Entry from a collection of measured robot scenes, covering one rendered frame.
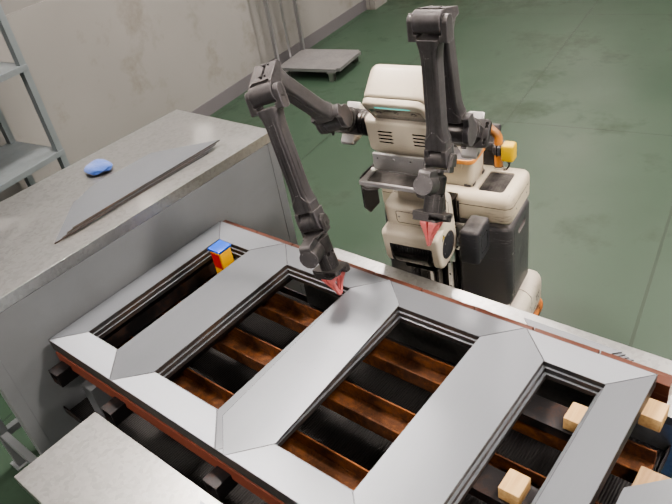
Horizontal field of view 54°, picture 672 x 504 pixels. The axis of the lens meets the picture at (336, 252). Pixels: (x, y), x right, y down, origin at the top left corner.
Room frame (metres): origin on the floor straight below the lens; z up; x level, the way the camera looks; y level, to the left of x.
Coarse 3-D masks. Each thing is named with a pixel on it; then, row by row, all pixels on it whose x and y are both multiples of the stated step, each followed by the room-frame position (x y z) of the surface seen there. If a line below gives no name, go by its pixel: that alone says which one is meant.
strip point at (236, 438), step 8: (224, 416) 1.17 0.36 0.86; (224, 424) 1.15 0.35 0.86; (232, 424) 1.14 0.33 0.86; (240, 424) 1.14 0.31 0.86; (224, 432) 1.12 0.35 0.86; (232, 432) 1.12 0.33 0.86; (240, 432) 1.11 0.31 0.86; (248, 432) 1.11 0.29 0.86; (224, 440) 1.10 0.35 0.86; (232, 440) 1.09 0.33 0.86; (240, 440) 1.09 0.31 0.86; (248, 440) 1.08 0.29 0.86; (256, 440) 1.08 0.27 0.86; (264, 440) 1.07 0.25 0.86; (224, 448) 1.07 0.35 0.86; (232, 448) 1.07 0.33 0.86; (240, 448) 1.06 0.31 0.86; (248, 448) 1.06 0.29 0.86
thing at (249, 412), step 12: (240, 408) 1.19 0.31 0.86; (252, 408) 1.18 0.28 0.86; (264, 408) 1.18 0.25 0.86; (240, 420) 1.15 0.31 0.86; (252, 420) 1.14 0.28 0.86; (264, 420) 1.14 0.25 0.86; (276, 420) 1.13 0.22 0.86; (288, 420) 1.12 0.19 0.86; (264, 432) 1.10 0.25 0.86; (276, 432) 1.09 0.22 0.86
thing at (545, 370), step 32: (160, 288) 1.82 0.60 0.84; (320, 288) 1.67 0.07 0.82; (224, 320) 1.57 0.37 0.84; (416, 320) 1.42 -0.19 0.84; (64, 352) 1.57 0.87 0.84; (192, 352) 1.47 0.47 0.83; (576, 384) 1.09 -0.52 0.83; (160, 416) 1.23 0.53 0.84; (512, 416) 1.02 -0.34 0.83; (256, 480) 0.98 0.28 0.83
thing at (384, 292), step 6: (354, 288) 1.59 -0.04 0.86; (360, 288) 1.59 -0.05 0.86; (366, 288) 1.58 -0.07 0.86; (372, 288) 1.58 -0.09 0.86; (378, 288) 1.57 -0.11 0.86; (384, 288) 1.57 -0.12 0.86; (390, 288) 1.56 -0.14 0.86; (372, 294) 1.55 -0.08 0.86; (378, 294) 1.54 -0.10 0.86; (384, 294) 1.54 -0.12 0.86; (390, 294) 1.53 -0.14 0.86; (390, 300) 1.50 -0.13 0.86; (396, 300) 1.50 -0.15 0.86
